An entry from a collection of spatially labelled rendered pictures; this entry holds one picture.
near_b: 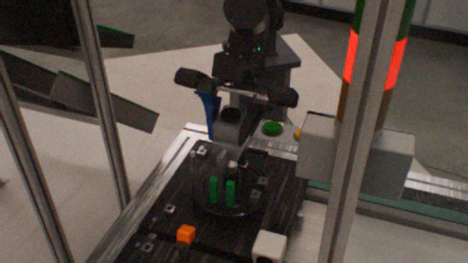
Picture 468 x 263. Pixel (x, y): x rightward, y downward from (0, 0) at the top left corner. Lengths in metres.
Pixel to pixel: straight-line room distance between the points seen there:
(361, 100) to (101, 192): 0.68
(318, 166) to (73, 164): 0.68
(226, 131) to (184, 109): 0.54
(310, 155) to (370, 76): 0.14
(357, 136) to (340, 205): 0.10
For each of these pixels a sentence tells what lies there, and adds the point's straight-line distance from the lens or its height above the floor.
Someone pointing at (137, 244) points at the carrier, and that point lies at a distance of 0.74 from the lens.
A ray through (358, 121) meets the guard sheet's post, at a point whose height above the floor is 1.28.
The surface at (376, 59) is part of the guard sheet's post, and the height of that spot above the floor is 1.35.
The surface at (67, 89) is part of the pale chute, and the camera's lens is 0.72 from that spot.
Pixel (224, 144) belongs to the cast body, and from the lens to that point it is 0.69.
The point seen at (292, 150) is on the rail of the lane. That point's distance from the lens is 0.91.
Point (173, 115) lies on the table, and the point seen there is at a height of 0.86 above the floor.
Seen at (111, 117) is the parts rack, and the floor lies 1.12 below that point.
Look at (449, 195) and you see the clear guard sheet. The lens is 0.51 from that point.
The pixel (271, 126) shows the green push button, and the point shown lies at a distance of 0.95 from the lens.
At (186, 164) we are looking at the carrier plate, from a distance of 0.86.
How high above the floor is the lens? 1.54
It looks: 38 degrees down
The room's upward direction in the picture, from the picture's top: straight up
